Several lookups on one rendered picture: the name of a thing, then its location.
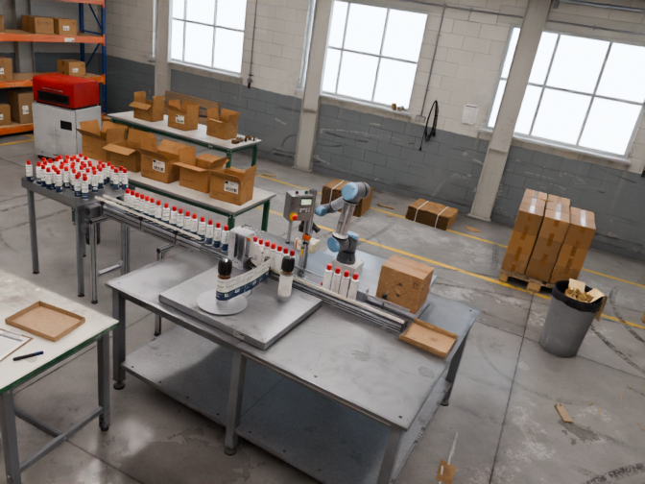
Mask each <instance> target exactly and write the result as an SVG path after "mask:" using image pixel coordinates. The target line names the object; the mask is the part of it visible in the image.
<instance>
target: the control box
mask: <svg viewBox="0 0 645 484"><path fill-rule="evenodd" d="M305 191H308V190H304V191H299V194H298V195H296V194H295V193H296V191H286V196H285V204H284V211H283V217H284V218H285V219H286V220H287V221H288V222H289V221H309V220H310V217H311V212H310V213H299V208H300V207H311V210H312V204H313V197H314V196H313V195H312V194H308V195H305V194H304V193H305ZM308 193H309V191H308ZM301 198H312V203H311V205H310V206H301V205H300V200H301ZM293 215H297V216H298V219H297V220H293V219H292V216H293Z"/></svg>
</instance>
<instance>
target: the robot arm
mask: <svg viewBox="0 0 645 484"><path fill-rule="evenodd" d="M342 194H343V195H342V197H340V198H338V199H337V200H335V201H333V202H331V203H329V204H324V205H318V204H316V206H315V214H317V215H318V216H321V217H323V216H324V215H325V214H327V213H334V212H336V211H337V210H338V209H340V208H341V209H342V211H341V214H340V218H339V221H338V224H337V228H336V230H335V231H333V233H332V236H331V237H329V238H328V239H327V247H328V249H329V250H330V251H331V252H333V253H338V254H337V256H336V260H337V261H339V262H340V263H343V264H345V265H353V264H355V261H356V256H355V252H356V248H357V244H358V241H359V240H358V239H359V235H358V234H357V233H355V232H353V231H349V230H348V227H349V224H350V221H351V218H352V214H353V211H354V208H355V206H356V205H358V203H359V200H361V199H363V198H366V197H367V196H368V195H369V194H370V187H369V185H368V184H367V183H365V182H363V181H359V182H350V183H347V184H345V185H344V187H343V189H342ZM303 227H304V221H301V223H300V224H299V231H300V232H303ZM313 231H314V232H319V231H320V229H319V227H318V226H317V225H316V224H315V223H314V222H313V226H312V232H311V238H312V233H313Z"/></svg>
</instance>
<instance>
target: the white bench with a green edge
mask: <svg viewBox="0 0 645 484"><path fill-rule="evenodd" d="M37 301H42V302H45V303H49V304H51V305H54V306H57V307H60V308H62V309H65V310H68V311H71V312H74V313H76V314H78V315H81V316H83V317H85V323H84V324H82V325H81V326H79V327H77V328H76V329H74V330H73V331H71V332H69V333H68V334H66V335H65V336H63V337H62V338H60V339H59V340H58V341H56V342H52V341H49V340H47V339H44V338H41V337H39V336H36V335H33V334H32V333H29V332H27V331H24V330H21V329H19V328H16V327H12V326H9V325H6V323H5V318H7V317H9V316H11V315H12V314H14V313H16V312H18V311H20V310H22V309H24V308H26V307H27V306H29V305H31V304H33V303H36V302H37ZM116 327H119V321H117V320H115V319H113V318H110V317H109V316H107V315H105V314H102V313H100V312H98V311H96V310H93V309H91V308H89V307H87V306H84V305H82V304H80V303H78V302H74V301H72V300H70V299H67V298H65V297H64V296H62V295H59V294H57V293H55V292H53V291H50V290H48V289H46V288H43V287H41V286H39V285H37V284H34V283H32V282H30V281H28V280H26V279H24V278H21V277H18V276H16V275H14V274H11V273H9V272H7V271H4V270H3V269H0V328H3V329H6V330H10V329H11V328H14V329H18V330H20V332H19V334H22V335H26V336H29V337H33V338H34V339H33V340H32V341H30V342H29V343H27V344H26V345H24V346H23V347H22V348H20V349H19V350H17V351H15V352H14V353H13V354H11V355H10V356H8V357H7V358H5V359H4V360H3V361H1V362H0V427H1V435H2V444H3V452H4V460H5V469H6V477H7V484H22V482H21V473H22V472H24V471H25V470H27V469H28V468H29V467H31V466H32V465H33V464H34V463H35V462H37V461H38V460H39V459H41V458H42V457H43V456H45V455H46V454H48V453H49V452H50V451H52V450H53V449H54V448H56V447H57V446H59V445H60V444H62V443H63V442H64V441H66V440H67V439H68V438H70V437H71V436H72V435H74V434H75V433H76V432H78V431H79V430H80V429H82V428H83V427H84V426H86V425H87V424H89V423H90V422H91V421H93V420H94V419H95V418H97V417H98V416H99V426H100V427H101V430H102V431H104V432H105V431H108V426H109V425H110V383H109V332H110V331H111V330H113V329H114V328H116ZM96 341H97V360H98V401H99V406H98V407H97V408H96V409H94V410H93V411H92V412H90V413H89V414H87V415H86V416H85V417H83V418H82V419H81V420H79V421H78V422H77V423H75V424H73V425H72V426H71V427H69V428H68V429H67V430H65V431H64V432H62V431H60V430H58V429H56V428H54V427H53V426H51V425H49V424H47V423H46V422H44V421H42V420H40V419H38V418H37V417H35V416H33V415H31V414H29V413H28V412H26V411H24V410H22V409H20V408H19V407H17V406H15V405H13V396H12V390H13V389H15V388H16V387H18V386H20V385H21V384H23V383H25V382H27V381H28V380H30V379H32V378H34V377H35V376H37V375H39V374H41V373H43V372H45V371H46V370H48V369H50V368H51V367H53V366H55V365H57V364H58V363H60V362H61V361H62V360H64V359H66V358H68V357H69V356H71V355H73V354H74V353H76V352H78V351H80V350H82V349H84V348H85V347H87V346H89V345H91V344H92V343H94V342H96ZM37 351H44V354H41V355H37V356H32V357H27V358H23V359H19V360H15V361H13V360H12V359H13V358H14V357H17V356H21V355H25V354H29V353H34V352H37ZM15 416H16V417H18V418H20V419H22V420H23V421H25V422H27V423H29V424H31V425H33V426H35V427H37V428H38V429H40V430H42V431H44V432H46V433H47V434H49V435H51V436H53V437H54V438H55V439H54V440H52V441H51V442H49V443H48V444H47V445H45V446H44V447H42V448H41V449H39V450H38V451H36V452H35V453H34V454H32V455H31V456H29V457H28V458H26V459H25V460H24V461H22V462H21V463H19V453H18V444H17V435H16V425H15Z"/></svg>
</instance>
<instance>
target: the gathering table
mask: <svg viewBox="0 0 645 484"><path fill-rule="evenodd" d="M33 178H34V182H30V181H27V177H24V178H21V186H22V187H24V188H26V189H27V197H28V210H29V223H30V235H31V249H32V261H33V270H34V271H33V274H39V271H38V270H39V266H38V252H37V238H36V212H35V197H34V192H35V193H37V194H40V195H42V196H44V197H47V198H49V199H52V200H54V201H56V202H59V203H61V204H64V205H66V206H70V207H72V208H75V226H76V251H77V276H78V293H80V294H79V295H78V297H84V294H83V293H84V257H86V245H85V233H84V232H82V231H81V224H85V220H84V206H86V205H90V204H92V203H94V202H97V201H100V200H98V199H95V196H97V197H100V198H102V199H105V200H107V201H112V200H110V199H107V198H105V197H103V194H105V195H107V196H109V197H111V198H114V199H116V197H118V196H119V197H121V198H124V202H125V195H124V194H125V193H126V191H122V189H119V191H113V188H112V187H109V184H107V186H104V190H98V193H97V194H93V193H92V189H91V191H88V197H89V200H88V201H84V200H83V196H82V197H81V198H80V199H76V198H75V193H74V192H71V187H70V190H64V189H62V194H60V193H58V192H56V191H54V189H53V191H52V190H50V189H47V188H45V187H42V186H41V185H37V184H36V175H33ZM128 188H129V189H130V193H131V190H134V194H135V186H134V185H131V184H129V183H128ZM130 246H131V228H130V227H127V273H129V272H130Z"/></svg>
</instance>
